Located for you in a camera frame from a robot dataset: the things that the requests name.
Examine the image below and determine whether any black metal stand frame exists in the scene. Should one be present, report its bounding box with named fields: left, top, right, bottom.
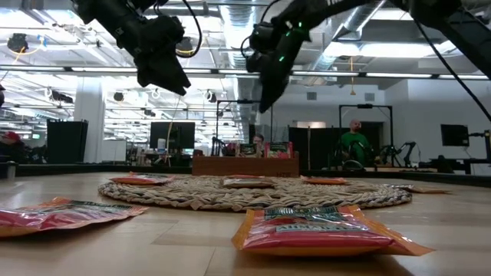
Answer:
left=338, top=103, right=394, bottom=168

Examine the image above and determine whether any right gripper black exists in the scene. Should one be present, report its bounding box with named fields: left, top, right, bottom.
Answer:
left=245, top=32, right=311, bottom=114

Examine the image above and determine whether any black partition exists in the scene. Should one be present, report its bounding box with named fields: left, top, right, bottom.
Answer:
left=288, top=126, right=384, bottom=172

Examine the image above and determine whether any round woven placemat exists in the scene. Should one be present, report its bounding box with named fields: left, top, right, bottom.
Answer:
left=97, top=175, right=414, bottom=212

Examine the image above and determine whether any grey cup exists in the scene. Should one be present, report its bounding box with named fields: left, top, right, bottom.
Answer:
left=2, top=160, right=18, bottom=179

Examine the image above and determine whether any white column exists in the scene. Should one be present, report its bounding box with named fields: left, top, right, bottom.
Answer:
left=73, top=76, right=107, bottom=164

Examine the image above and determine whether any wooden compartment tea box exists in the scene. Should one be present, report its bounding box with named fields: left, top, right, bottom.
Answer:
left=192, top=152, right=301, bottom=178

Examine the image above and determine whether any silver ceiling duct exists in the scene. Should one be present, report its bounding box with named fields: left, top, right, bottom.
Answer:
left=218, top=0, right=262, bottom=127

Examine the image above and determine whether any black ceiling camera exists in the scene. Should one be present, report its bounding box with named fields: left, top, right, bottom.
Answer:
left=6, top=32, right=30, bottom=53
left=176, top=36, right=195, bottom=58

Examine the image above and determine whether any black computer monitor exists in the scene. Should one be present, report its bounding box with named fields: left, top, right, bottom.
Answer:
left=149, top=121, right=196, bottom=150
left=440, top=123, right=470, bottom=147

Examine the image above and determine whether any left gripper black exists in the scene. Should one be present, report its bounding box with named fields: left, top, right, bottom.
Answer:
left=114, top=15, right=192, bottom=97

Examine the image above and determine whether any black cabinet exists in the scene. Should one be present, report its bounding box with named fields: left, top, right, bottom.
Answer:
left=46, top=118, right=89, bottom=165

